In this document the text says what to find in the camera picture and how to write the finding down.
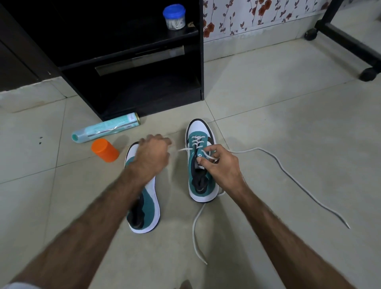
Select loose white shoelace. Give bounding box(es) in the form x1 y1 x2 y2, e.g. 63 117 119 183
192 191 226 265

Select person's left forearm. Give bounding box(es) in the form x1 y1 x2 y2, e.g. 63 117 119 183
11 167 157 289

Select white shoelace threaded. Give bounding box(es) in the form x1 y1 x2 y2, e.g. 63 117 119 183
178 135 351 230

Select teal white sneaker without lace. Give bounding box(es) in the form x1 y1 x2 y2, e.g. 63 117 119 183
124 141 161 234

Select person's right forearm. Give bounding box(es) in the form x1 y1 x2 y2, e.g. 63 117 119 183
234 182 356 289

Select teal spray can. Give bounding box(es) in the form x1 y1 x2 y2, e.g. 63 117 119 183
71 113 140 144

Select black wheeled stand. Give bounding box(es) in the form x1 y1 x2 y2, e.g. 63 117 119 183
304 0 381 82

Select white shorts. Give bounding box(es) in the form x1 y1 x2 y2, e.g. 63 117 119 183
0 282 41 289

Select dark brown cupboard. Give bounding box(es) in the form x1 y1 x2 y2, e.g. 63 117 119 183
0 6 61 93

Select black wooden cabinet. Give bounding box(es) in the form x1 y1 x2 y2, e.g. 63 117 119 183
0 0 205 121

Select silver drawer handle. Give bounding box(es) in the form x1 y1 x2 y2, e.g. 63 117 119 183
95 46 185 77

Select person's right hand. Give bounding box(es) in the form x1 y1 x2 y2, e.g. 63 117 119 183
204 144 249 199

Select person's left hand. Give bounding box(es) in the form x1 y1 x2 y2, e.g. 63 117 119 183
129 134 173 184

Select orange plastic cap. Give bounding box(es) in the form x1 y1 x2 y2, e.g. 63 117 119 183
91 138 120 163

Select clear jar with blue lid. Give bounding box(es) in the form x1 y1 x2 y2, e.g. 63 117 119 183
163 4 186 31

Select teal white sneaker with lace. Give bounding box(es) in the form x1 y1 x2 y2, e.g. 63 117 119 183
185 118 221 203

